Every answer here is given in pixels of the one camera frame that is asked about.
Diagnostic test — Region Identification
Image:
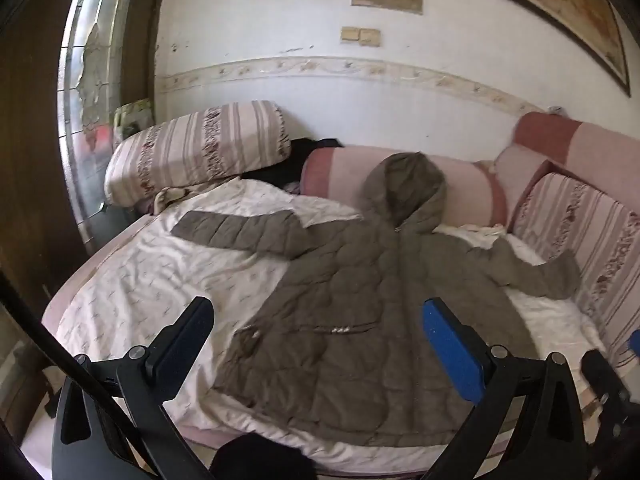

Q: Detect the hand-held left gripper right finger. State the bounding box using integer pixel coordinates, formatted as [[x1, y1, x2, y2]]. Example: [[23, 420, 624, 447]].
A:
[[422, 297, 586, 480]]

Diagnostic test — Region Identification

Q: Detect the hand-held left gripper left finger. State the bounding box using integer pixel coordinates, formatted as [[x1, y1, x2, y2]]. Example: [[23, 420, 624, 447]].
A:
[[52, 296, 216, 480]]

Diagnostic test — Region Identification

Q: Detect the olive hooded puffer jacket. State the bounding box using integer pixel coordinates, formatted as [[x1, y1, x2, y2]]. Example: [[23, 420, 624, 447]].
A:
[[171, 152, 583, 447]]

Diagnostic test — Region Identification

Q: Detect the white floral quilt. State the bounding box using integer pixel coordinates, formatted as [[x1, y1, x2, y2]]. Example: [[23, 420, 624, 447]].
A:
[[52, 177, 608, 466]]

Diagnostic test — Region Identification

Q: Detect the striped floral pillow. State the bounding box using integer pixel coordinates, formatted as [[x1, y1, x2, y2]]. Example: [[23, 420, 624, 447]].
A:
[[104, 100, 293, 207], [510, 172, 640, 376]]

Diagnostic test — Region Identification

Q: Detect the beige patterned cloth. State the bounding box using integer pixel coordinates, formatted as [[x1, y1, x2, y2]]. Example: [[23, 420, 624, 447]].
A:
[[152, 185, 201, 213]]

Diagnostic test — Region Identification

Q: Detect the dark cloth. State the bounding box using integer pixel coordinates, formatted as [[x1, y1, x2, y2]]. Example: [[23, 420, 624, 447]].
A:
[[210, 432, 316, 480]]

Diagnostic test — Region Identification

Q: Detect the black cloth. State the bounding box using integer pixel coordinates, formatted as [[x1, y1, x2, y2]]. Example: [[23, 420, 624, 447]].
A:
[[242, 137, 346, 188]]

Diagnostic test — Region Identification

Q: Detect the pink and red back cushion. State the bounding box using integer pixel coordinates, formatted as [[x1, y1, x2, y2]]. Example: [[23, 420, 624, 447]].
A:
[[492, 112, 640, 226]]

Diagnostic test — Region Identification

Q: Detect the pink quilted headboard cushion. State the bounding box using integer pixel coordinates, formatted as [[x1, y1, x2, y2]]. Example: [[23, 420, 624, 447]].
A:
[[300, 146, 511, 228]]

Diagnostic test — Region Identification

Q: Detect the green floral printed packet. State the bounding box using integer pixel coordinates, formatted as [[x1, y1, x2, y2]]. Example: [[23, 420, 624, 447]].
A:
[[112, 99, 153, 138]]

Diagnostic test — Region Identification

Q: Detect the black cable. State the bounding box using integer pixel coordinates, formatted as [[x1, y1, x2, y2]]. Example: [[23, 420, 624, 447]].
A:
[[0, 270, 168, 480]]

